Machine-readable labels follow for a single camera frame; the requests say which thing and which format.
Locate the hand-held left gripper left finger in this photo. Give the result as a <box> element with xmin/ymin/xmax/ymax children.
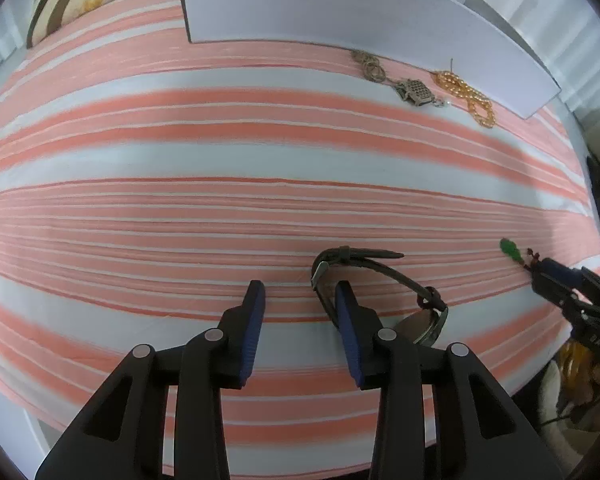
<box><xmin>34</xmin><ymin>280</ymin><xmax>267</xmax><ymax>480</ymax></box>

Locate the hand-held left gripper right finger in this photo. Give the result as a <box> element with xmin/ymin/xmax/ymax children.
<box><xmin>334</xmin><ymin>281</ymin><xmax>563</xmax><ymax>480</ymax></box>

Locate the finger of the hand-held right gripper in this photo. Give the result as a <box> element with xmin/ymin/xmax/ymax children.
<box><xmin>531</xmin><ymin>274</ymin><xmax>577</xmax><ymax>312</ymax></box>
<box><xmin>533</xmin><ymin>257</ymin><xmax>582</xmax><ymax>286</ymax></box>

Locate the pink white striped cloth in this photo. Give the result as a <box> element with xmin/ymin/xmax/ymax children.
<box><xmin>0</xmin><ymin>0</ymin><xmax>600</xmax><ymax>478</ymax></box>

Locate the silver chain with square pendant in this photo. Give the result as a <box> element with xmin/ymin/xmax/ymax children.
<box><xmin>351</xmin><ymin>50</ymin><xmax>448</xmax><ymax>109</ymax></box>

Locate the orange bead necklace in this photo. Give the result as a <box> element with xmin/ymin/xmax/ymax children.
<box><xmin>434</xmin><ymin>57</ymin><xmax>496</xmax><ymax>129</ymax></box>

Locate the white cardboard box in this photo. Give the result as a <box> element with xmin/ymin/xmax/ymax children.
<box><xmin>179</xmin><ymin>0</ymin><xmax>563</xmax><ymax>121</ymax></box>

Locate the green pendant with red cord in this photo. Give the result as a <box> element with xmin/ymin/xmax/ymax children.
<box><xmin>499</xmin><ymin>238</ymin><xmax>543</xmax><ymax>273</ymax></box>

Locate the brown strap wristwatch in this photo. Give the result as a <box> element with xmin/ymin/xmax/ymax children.
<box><xmin>311</xmin><ymin>246</ymin><xmax>451</xmax><ymax>346</ymax></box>

